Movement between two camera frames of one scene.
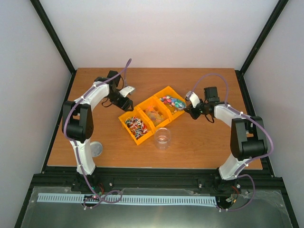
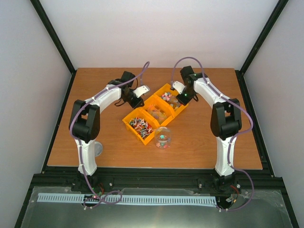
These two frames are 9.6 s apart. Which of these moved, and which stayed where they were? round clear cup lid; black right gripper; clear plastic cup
Moved: black right gripper
Stayed: clear plastic cup; round clear cup lid
